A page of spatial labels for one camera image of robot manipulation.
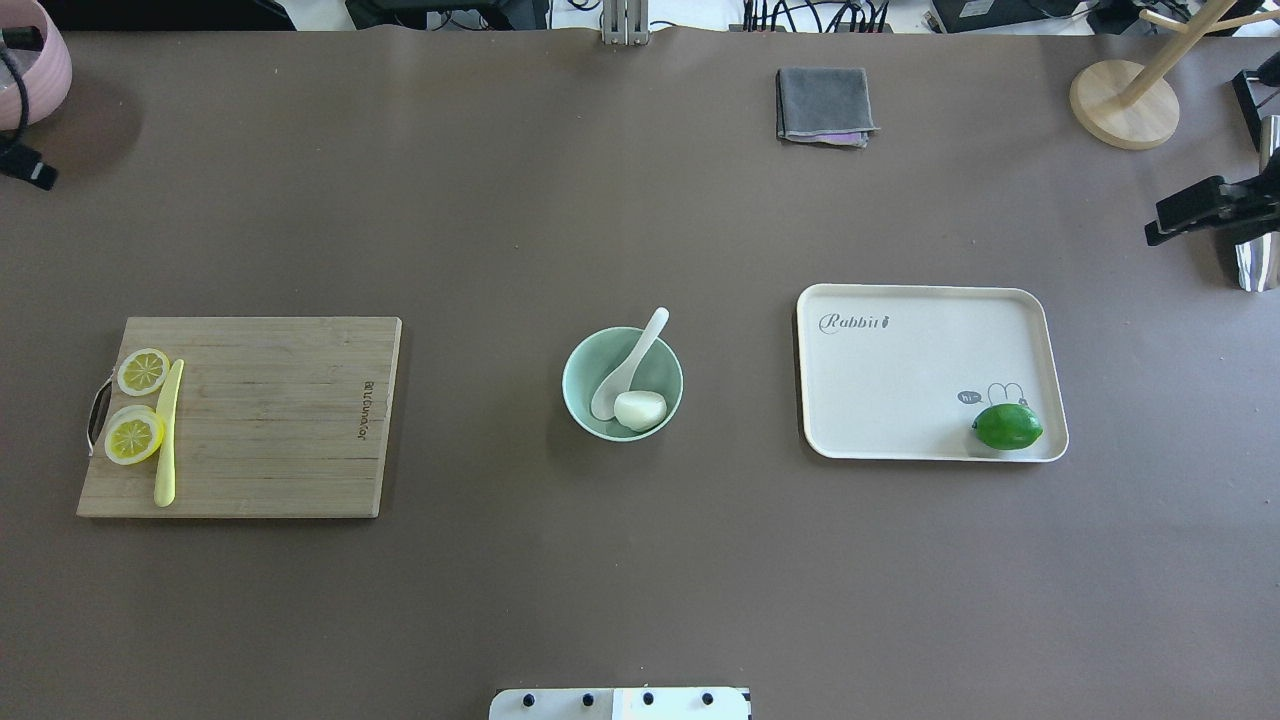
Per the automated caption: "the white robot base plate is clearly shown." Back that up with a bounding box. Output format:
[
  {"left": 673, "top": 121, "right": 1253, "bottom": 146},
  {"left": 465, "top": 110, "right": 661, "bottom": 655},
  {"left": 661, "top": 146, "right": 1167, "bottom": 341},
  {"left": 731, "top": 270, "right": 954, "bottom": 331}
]
[{"left": 488, "top": 685, "right": 753, "bottom": 719}]

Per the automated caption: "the pink bowl with ice cubes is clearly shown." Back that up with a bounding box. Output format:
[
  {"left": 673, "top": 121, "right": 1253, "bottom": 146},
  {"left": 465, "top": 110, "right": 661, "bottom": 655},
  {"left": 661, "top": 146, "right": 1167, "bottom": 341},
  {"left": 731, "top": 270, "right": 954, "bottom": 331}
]
[{"left": 1, "top": 1, "right": 73, "bottom": 123}]

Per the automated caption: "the wooden stand with round base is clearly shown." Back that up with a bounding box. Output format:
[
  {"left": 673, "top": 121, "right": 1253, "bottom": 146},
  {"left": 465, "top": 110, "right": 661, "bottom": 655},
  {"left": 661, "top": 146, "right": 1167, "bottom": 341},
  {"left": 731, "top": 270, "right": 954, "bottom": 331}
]
[{"left": 1069, "top": 1, "right": 1279, "bottom": 151}]

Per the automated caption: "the lemon slice stack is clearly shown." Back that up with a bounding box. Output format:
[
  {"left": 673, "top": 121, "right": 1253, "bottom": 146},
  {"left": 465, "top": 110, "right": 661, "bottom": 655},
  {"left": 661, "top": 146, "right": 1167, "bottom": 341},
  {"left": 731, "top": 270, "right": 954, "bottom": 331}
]
[{"left": 102, "top": 404, "right": 166, "bottom": 466}]

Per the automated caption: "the folded grey cloth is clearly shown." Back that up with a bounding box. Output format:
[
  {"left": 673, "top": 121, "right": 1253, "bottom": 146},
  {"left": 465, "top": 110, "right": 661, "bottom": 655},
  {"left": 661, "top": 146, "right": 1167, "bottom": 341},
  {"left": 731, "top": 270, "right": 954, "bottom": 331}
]
[{"left": 776, "top": 67, "right": 879, "bottom": 149}]

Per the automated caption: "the aluminium frame post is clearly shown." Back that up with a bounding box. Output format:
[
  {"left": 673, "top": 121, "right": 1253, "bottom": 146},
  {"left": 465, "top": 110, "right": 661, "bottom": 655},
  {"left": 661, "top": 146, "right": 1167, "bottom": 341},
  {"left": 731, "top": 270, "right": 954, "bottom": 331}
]
[{"left": 600, "top": 0, "right": 650, "bottom": 46}]

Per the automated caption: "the white ceramic spoon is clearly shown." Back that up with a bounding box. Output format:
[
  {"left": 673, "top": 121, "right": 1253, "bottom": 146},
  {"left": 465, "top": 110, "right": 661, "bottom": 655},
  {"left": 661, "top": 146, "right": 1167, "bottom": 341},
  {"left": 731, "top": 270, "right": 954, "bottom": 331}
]
[{"left": 590, "top": 307, "right": 669, "bottom": 421}]

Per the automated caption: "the light green bowl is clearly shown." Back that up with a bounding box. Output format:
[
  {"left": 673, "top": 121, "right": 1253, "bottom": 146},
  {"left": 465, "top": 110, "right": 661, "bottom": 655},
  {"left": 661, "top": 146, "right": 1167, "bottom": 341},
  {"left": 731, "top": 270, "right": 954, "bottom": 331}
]
[{"left": 561, "top": 327, "right": 684, "bottom": 443}]

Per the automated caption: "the white bun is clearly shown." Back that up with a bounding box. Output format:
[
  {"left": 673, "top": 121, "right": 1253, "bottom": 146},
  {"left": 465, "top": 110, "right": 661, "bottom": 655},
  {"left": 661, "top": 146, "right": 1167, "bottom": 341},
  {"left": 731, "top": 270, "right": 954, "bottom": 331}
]
[{"left": 613, "top": 389, "right": 668, "bottom": 434}]

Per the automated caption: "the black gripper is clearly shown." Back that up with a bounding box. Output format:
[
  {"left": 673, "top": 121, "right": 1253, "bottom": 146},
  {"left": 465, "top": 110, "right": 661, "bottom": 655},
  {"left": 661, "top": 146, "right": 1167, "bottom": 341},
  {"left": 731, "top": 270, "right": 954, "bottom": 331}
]
[{"left": 1144, "top": 176, "right": 1279, "bottom": 246}]

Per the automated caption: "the steel scoop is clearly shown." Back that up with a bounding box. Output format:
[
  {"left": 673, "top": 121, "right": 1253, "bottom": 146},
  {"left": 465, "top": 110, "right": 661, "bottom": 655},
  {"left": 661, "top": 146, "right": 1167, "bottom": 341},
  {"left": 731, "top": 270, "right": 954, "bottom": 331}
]
[{"left": 1233, "top": 115, "right": 1280, "bottom": 293}]

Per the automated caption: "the white rabbit tray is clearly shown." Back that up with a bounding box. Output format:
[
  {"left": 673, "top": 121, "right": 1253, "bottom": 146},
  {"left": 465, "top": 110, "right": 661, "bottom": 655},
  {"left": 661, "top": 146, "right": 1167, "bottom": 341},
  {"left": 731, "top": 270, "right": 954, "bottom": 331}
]
[{"left": 796, "top": 283, "right": 1069, "bottom": 462}]

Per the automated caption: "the lemon slice near handle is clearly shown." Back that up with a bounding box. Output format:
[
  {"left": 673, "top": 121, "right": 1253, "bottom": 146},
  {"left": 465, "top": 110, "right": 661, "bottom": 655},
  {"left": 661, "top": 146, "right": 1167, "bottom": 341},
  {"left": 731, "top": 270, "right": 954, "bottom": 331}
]
[{"left": 115, "top": 347, "right": 172, "bottom": 397}]

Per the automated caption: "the yellow plastic knife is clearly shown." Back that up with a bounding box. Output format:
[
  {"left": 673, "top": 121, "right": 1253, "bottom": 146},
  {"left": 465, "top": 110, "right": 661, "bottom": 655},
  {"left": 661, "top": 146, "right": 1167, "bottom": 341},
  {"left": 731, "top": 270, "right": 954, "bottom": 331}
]
[{"left": 154, "top": 359, "right": 186, "bottom": 509}]

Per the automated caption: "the green lime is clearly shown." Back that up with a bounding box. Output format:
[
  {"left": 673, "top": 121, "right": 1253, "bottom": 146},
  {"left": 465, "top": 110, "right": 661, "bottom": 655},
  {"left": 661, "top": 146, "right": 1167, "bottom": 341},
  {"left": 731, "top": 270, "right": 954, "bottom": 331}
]
[{"left": 972, "top": 404, "right": 1044, "bottom": 451}]

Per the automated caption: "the wooden cutting board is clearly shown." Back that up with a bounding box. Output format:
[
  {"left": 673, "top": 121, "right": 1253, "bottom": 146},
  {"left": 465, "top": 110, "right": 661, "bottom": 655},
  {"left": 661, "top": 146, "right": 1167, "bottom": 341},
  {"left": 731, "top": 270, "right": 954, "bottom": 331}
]
[{"left": 77, "top": 316, "right": 402, "bottom": 519}]

